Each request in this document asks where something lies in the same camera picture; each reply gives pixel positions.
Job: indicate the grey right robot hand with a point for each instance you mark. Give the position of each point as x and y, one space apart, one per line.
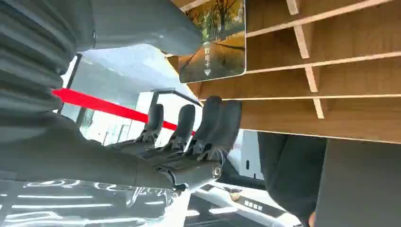
78 156

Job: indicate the red barrier belt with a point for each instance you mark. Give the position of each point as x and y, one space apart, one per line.
103 106

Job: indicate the ribbed grey right arm sleeve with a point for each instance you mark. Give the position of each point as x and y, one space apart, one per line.
29 62

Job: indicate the black label strip with text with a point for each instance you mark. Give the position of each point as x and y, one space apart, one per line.
260 206

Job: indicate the person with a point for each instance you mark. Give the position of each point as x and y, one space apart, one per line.
291 175

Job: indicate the person's hand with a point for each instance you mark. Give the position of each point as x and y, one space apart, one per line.
311 220

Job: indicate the wooden card box with dividers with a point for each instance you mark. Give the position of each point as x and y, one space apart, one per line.
338 81

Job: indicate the dark grey flat panel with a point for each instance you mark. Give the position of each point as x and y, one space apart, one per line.
360 188

